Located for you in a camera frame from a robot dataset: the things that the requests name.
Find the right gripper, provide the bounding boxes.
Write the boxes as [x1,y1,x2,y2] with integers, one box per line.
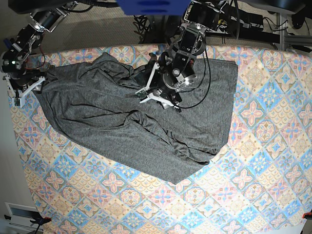
[7,75,46,107]

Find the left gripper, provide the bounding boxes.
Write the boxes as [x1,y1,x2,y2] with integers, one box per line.
[135,62,182,113]

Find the grey t-shirt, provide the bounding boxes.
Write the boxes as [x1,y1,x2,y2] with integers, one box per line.
[36,53,238,184]

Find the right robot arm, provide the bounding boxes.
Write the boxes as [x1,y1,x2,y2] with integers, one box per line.
[0,1,78,107]

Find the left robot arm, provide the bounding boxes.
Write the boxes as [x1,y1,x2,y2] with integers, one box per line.
[135,0,226,112]

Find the red black clamp lower left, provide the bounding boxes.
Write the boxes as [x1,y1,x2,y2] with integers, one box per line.
[4,215,52,226]

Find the red clamp lower right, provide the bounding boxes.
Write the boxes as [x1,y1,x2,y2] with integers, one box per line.
[302,212,312,220]

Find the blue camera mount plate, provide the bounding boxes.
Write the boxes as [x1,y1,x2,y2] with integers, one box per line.
[116,0,191,16]

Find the white wall vent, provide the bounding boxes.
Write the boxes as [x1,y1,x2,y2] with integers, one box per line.
[4,202,40,226]

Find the aluminium frame post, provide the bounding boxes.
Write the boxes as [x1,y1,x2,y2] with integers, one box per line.
[279,13,312,51]

